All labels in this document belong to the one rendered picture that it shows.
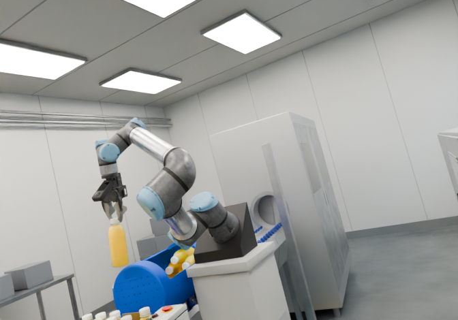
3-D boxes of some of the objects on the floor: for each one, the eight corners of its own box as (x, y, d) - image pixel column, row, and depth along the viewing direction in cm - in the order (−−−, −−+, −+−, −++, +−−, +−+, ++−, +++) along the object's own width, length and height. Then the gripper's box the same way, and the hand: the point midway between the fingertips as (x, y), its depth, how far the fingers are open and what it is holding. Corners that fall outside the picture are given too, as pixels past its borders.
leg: (306, 327, 328) (288, 260, 334) (304, 330, 323) (287, 262, 328) (300, 327, 331) (282, 261, 336) (298, 331, 325) (281, 263, 331)
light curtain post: (327, 359, 269) (270, 143, 284) (326, 363, 263) (268, 143, 278) (319, 359, 271) (262, 144, 286) (317, 363, 266) (260, 145, 280)
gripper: (127, 170, 157) (135, 217, 159) (106, 173, 161) (114, 218, 163) (115, 174, 149) (124, 223, 151) (93, 177, 153) (102, 225, 155)
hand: (114, 220), depth 154 cm, fingers closed on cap, 4 cm apart
